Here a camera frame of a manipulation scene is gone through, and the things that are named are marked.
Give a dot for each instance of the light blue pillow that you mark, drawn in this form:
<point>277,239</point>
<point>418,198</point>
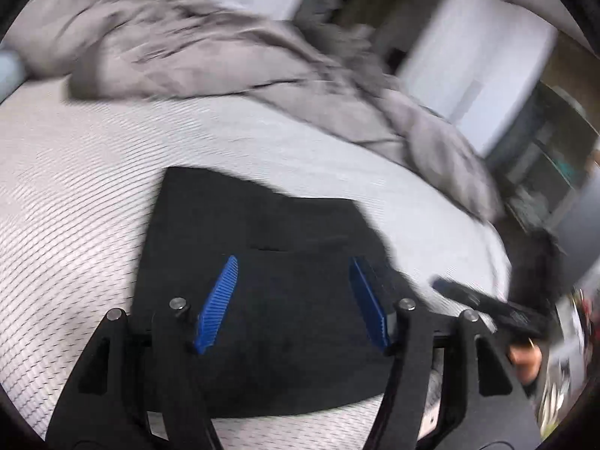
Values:
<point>9,72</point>

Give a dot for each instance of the dark shelf unit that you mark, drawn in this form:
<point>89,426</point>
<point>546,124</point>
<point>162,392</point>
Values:
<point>548,159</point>

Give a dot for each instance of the dark cloth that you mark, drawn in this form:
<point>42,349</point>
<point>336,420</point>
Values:
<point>539,267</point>

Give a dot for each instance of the grey comforter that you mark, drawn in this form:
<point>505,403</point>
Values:
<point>197,51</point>

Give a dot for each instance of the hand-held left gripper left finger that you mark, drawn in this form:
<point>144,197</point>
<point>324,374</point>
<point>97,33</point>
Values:
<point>216,302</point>

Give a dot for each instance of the black pants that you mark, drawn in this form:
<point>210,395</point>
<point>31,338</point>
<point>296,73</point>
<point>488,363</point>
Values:
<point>290,290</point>

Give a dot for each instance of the bed with white striped sheet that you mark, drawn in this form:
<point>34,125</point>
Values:
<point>84,173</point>

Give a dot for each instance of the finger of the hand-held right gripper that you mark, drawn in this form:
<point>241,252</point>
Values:
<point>461,294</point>

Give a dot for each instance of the person's right hand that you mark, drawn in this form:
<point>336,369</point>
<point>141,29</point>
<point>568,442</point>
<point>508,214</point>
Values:
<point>526,361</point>

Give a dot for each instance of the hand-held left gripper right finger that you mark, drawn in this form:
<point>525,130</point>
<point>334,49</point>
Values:
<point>370,302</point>

